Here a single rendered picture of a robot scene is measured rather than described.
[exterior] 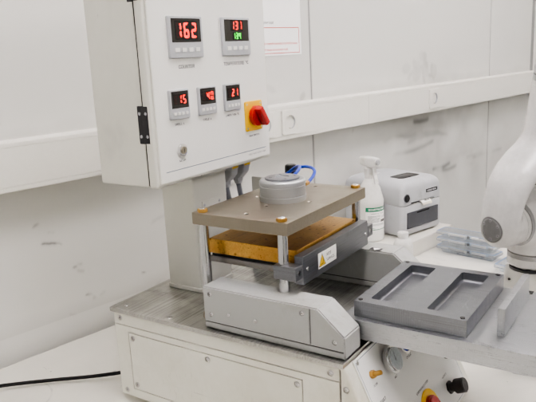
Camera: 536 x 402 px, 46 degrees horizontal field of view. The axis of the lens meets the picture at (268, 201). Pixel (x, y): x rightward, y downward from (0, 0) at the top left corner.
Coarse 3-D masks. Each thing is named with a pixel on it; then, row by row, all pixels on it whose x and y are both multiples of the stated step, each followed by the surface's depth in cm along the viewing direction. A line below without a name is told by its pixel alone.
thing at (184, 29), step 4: (176, 24) 100; (180, 24) 101; (184, 24) 102; (188, 24) 103; (192, 24) 103; (196, 24) 104; (176, 28) 100; (180, 28) 101; (184, 28) 102; (188, 28) 103; (192, 28) 103; (196, 28) 104; (176, 32) 100; (180, 32) 101; (184, 32) 102; (188, 32) 103; (192, 32) 104; (196, 32) 104; (176, 36) 101; (180, 36) 101; (184, 36) 102; (188, 36) 103; (192, 36) 104; (196, 36) 104
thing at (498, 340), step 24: (504, 288) 101; (528, 288) 96; (504, 312) 84; (528, 312) 92; (360, 336) 93; (384, 336) 90; (408, 336) 88; (432, 336) 86; (456, 336) 85; (480, 336) 85; (504, 336) 84; (528, 336) 84; (456, 360) 85; (480, 360) 83; (504, 360) 81; (528, 360) 80
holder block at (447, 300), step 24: (408, 264) 107; (384, 288) 98; (408, 288) 101; (432, 288) 96; (456, 288) 99; (480, 288) 95; (360, 312) 93; (384, 312) 91; (408, 312) 89; (432, 312) 87; (456, 312) 91; (480, 312) 90
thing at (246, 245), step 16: (320, 224) 110; (336, 224) 110; (224, 240) 104; (240, 240) 103; (256, 240) 103; (272, 240) 102; (288, 240) 102; (304, 240) 102; (320, 240) 103; (224, 256) 105; (240, 256) 103; (256, 256) 101; (272, 256) 99
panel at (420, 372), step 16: (368, 352) 93; (400, 352) 100; (416, 352) 104; (368, 368) 92; (384, 368) 95; (416, 368) 102; (432, 368) 106; (448, 368) 110; (368, 384) 90; (384, 384) 94; (400, 384) 97; (416, 384) 100; (432, 384) 104; (368, 400) 89; (384, 400) 92; (400, 400) 95; (416, 400) 99; (448, 400) 106
